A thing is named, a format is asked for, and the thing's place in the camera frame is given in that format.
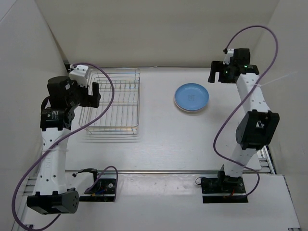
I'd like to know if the blue plate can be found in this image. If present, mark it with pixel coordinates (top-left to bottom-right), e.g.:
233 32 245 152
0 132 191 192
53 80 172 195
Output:
174 83 209 112

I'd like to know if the cream plate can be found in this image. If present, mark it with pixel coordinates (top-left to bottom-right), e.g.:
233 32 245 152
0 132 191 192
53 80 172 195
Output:
174 100 194 113

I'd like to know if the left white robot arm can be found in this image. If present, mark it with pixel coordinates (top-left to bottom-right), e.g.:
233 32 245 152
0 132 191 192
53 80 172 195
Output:
26 76 101 215

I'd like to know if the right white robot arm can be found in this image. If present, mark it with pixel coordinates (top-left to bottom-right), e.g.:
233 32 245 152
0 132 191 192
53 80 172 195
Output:
208 48 280 193

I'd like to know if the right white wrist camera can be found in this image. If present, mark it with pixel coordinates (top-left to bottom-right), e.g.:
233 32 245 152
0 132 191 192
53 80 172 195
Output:
223 48 234 65

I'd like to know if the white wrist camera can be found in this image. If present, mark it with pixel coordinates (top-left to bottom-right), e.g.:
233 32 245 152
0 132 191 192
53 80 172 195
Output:
69 64 89 88
223 48 234 65

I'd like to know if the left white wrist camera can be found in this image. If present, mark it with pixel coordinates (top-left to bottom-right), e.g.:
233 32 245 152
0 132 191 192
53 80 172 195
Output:
69 64 89 88

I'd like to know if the metal wire dish rack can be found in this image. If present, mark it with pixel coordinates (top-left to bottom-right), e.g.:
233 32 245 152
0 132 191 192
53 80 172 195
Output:
78 68 141 136

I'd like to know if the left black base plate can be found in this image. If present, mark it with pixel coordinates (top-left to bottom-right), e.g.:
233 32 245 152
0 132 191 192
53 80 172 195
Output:
79 178 117 202

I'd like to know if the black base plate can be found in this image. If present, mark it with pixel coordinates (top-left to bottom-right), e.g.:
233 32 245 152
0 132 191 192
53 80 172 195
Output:
195 177 248 204
79 178 117 202

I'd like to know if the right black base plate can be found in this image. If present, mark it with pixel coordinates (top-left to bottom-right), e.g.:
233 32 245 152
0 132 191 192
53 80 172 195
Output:
195 177 248 204

